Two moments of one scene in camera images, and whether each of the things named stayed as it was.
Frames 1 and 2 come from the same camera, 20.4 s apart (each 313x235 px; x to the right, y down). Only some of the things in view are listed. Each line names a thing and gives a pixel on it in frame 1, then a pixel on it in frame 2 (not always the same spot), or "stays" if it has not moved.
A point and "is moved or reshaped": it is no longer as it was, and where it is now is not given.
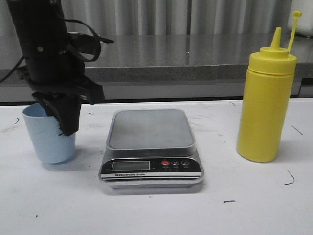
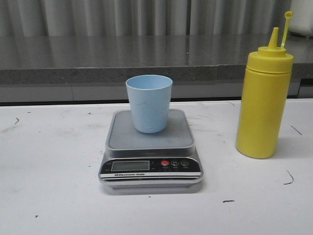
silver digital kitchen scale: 150,149 stays
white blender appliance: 304,23 stays
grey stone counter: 169,68 stays
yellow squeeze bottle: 268,84 is moved or reshaped
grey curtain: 172,17 stays
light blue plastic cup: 50,146 -> 149,96
